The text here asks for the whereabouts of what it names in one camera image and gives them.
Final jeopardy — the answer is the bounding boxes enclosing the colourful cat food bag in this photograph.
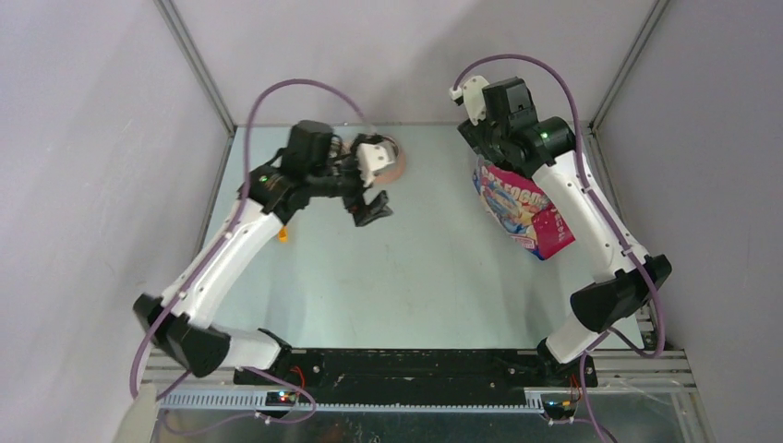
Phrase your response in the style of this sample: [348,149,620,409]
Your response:
[472,156,574,260]

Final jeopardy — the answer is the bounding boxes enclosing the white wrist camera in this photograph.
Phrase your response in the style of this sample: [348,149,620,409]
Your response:
[449,76,489,126]
[356,142,397,187]

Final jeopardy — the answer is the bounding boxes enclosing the aluminium corner post left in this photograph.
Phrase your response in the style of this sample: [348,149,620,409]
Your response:
[153,0,237,136]

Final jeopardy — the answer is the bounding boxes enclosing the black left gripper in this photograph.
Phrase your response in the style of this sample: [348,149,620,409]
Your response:
[307,136,392,226]

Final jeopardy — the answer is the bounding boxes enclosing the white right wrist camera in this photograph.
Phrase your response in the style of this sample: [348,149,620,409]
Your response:
[449,76,489,126]

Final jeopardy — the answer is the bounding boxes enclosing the aluminium corner post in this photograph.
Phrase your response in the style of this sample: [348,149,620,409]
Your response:
[588,0,671,132]
[153,0,237,136]

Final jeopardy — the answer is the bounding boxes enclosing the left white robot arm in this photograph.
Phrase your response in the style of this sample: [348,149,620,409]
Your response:
[133,120,398,385]

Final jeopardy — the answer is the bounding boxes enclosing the grey slotted cable duct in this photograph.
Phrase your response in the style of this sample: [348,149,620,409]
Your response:
[157,389,546,414]

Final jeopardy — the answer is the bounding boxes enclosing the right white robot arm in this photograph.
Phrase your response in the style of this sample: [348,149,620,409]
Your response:
[450,76,672,386]

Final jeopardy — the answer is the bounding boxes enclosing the aluminium corner post right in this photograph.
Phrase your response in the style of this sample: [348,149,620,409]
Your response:
[588,0,671,132]

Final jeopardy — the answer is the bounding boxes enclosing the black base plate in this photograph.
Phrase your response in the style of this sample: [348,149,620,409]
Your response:
[269,348,598,407]

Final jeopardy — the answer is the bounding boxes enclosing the pink double pet feeder base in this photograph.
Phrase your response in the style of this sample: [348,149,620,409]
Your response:
[339,134,406,188]

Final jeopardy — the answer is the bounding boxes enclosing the yellow plastic food scoop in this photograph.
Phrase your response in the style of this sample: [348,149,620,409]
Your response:
[277,227,289,243]

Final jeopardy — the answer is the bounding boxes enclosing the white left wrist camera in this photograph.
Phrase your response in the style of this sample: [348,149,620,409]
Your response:
[356,142,397,187]

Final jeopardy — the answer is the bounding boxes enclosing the left steel bowl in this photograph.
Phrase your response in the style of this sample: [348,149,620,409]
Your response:
[378,135,401,162]

